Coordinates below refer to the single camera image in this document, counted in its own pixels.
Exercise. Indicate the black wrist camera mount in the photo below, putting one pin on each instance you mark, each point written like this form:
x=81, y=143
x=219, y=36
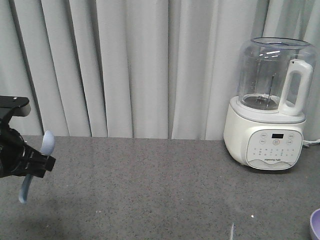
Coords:
x=13, y=106

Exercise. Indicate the purple plastic bowl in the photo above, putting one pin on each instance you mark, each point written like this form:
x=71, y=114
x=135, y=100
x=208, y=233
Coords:
x=314, y=225

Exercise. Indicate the grey pleated curtain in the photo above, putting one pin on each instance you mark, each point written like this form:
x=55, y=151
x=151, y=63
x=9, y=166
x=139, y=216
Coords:
x=136, y=68

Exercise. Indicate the light blue plastic spoon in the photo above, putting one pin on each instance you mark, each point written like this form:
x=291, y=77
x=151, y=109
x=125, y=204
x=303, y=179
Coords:
x=47, y=148

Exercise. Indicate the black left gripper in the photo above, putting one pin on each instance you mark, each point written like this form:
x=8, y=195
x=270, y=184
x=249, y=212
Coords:
x=12, y=148

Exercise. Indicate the white blender with clear jar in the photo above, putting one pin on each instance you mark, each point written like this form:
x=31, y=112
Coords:
x=265, y=120

